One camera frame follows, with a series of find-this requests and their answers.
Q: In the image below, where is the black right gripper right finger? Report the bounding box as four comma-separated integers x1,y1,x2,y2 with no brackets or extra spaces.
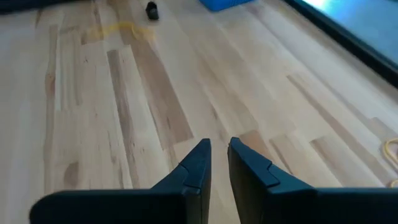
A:
227,136,398,224

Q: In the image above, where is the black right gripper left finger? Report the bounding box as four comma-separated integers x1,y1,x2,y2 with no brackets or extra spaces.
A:
29,138,213,224

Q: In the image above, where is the blue plastic basket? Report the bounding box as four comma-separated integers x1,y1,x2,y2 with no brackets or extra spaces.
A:
198,0,256,12

